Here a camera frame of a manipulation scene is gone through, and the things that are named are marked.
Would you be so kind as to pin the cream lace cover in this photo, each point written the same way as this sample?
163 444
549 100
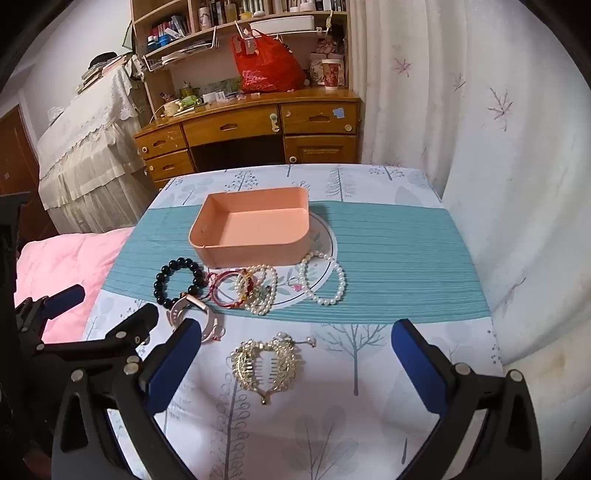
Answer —
91 177

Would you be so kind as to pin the pink quilt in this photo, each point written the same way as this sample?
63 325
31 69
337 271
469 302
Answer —
47 267

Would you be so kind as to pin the pink strap smart watch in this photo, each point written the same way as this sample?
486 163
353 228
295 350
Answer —
189 307

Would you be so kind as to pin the pink plastic tray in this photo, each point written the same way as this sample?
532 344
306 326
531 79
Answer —
262 226

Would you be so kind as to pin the red plastic bag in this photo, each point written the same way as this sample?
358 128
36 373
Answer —
266 65

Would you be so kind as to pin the wooden bookshelf hutch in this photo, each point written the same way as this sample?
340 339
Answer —
185 44

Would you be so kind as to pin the red paper cup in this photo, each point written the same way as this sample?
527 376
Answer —
330 73

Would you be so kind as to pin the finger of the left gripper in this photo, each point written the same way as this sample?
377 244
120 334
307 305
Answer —
124 329
49 307

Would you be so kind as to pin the white floral curtain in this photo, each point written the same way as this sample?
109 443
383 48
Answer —
491 100

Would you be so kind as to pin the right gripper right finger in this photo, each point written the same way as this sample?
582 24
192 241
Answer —
507 445

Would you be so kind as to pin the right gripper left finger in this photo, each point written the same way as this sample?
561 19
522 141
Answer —
107 375

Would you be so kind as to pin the tree print tablecloth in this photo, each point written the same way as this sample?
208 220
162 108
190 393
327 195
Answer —
385 248

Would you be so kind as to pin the wooden desk with drawers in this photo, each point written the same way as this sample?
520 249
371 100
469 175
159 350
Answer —
306 126

